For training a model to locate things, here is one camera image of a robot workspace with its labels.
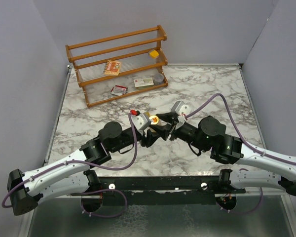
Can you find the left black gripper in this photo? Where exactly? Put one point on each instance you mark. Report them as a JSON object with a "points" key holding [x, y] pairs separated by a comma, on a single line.
{"points": [[151, 137]]}

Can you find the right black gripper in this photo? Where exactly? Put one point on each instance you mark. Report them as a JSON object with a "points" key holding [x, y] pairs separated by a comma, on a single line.
{"points": [[164, 130]]}

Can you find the clear pill bottle gold lid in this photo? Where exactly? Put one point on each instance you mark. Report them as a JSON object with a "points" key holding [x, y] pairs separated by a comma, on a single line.
{"points": [[154, 121]]}

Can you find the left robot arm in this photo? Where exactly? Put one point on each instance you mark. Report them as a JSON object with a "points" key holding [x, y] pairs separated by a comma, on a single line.
{"points": [[74, 173]]}

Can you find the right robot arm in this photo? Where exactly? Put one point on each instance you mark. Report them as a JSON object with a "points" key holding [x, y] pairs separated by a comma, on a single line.
{"points": [[274, 170]]}

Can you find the white green stapler box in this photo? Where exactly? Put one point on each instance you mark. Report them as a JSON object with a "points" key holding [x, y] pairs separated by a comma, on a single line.
{"points": [[143, 83]]}

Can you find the clear round pin jar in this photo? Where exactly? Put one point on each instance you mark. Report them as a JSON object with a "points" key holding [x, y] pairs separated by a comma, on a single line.
{"points": [[158, 79]]}

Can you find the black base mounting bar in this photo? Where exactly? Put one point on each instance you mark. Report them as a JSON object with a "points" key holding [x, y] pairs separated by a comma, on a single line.
{"points": [[161, 190]]}

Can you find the red white staples packet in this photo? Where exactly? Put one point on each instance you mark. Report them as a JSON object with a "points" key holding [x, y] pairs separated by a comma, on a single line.
{"points": [[119, 90]]}

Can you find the orange spiral notebook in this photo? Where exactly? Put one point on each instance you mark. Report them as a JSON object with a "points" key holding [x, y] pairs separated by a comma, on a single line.
{"points": [[112, 68]]}

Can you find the wooden three-tier shelf rack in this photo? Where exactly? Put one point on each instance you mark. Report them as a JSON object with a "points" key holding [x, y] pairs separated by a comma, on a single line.
{"points": [[131, 49]]}

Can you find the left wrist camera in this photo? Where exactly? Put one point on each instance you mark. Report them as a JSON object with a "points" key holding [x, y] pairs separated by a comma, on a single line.
{"points": [[140, 119]]}

